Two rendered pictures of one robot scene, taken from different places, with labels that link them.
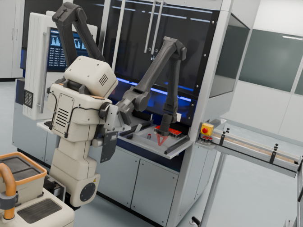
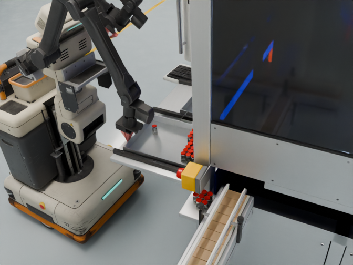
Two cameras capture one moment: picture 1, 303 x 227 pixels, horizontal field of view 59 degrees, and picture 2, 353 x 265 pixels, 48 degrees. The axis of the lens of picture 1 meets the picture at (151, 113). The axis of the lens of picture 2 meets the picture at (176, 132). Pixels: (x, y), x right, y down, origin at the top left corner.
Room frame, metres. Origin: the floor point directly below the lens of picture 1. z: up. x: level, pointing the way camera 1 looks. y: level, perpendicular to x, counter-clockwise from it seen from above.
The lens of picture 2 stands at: (1.84, -1.43, 1.97)
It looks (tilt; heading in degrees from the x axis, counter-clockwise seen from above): 38 degrees down; 93
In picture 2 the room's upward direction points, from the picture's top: 4 degrees counter-clockwise
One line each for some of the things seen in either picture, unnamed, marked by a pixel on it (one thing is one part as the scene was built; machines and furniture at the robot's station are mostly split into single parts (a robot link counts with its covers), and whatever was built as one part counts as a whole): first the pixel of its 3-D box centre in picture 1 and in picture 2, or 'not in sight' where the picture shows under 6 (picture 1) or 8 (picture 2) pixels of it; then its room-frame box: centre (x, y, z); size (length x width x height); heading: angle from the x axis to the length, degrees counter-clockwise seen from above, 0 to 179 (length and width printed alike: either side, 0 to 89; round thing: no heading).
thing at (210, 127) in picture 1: (207, 129); (194, 177); (1.85, -0.42, 0.99); 0.08 x 0.07 x 0.07; 154
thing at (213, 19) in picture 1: (201, 70); not in sight; (1.89, -0.28, 1.40); 0.04 x 0.01 x 0.80; 64
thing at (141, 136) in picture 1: (160, 136); (173, 142); (1.76, -0.10, 0.90); 0.34 x 0.26 x 0.04; 154
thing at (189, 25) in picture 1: (180, 49); not in sight; (1.98, -0.11, 1.50); 0.43 x 0.01 x 0.59; 64
